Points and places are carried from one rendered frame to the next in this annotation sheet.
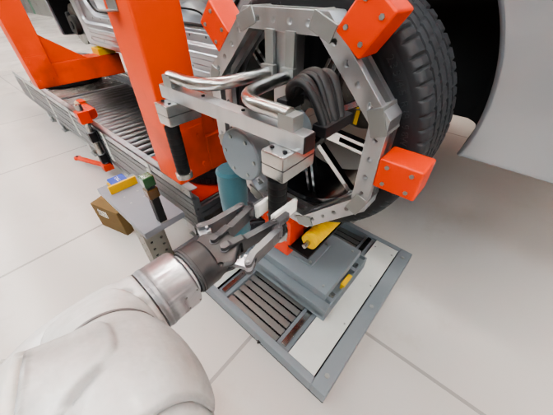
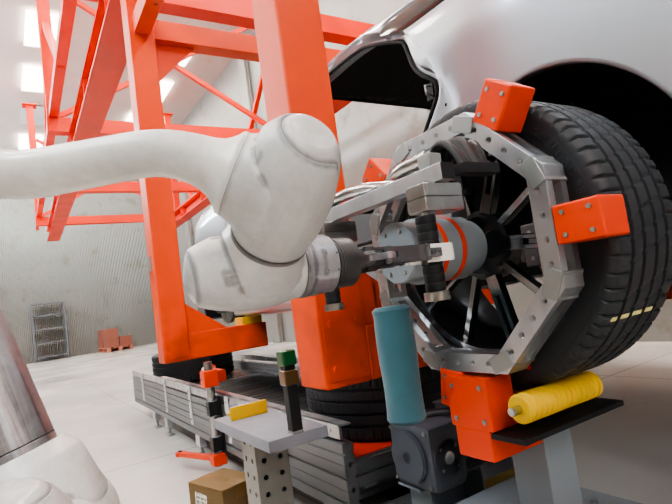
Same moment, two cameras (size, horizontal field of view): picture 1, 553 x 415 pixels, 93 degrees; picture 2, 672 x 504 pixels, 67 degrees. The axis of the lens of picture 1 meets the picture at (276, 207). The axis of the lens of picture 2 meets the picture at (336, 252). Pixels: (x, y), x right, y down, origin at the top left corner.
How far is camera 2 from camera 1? 0.63 m
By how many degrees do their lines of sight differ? 48
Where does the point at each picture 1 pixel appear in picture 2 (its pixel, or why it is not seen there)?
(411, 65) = (556, 127)
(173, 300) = (315, 247)
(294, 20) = (439, 133)
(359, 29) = (489, 110)
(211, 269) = (351, 247)
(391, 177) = (570, 220)
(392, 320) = not seen: outside the picture
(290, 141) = (430, 174)
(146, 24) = not seen: hidden behind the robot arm
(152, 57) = not seen: hidden behind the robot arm
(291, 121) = (428, 156)
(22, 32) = (171, 301)
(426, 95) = (583, 145)
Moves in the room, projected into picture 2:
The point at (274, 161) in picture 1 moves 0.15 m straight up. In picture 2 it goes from (416, 191) to (403, 106)
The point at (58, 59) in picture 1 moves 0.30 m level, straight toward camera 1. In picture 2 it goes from (196, 329) to (199, 330)
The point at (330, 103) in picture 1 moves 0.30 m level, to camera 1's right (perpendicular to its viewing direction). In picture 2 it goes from (468, 151) to (655, 112)
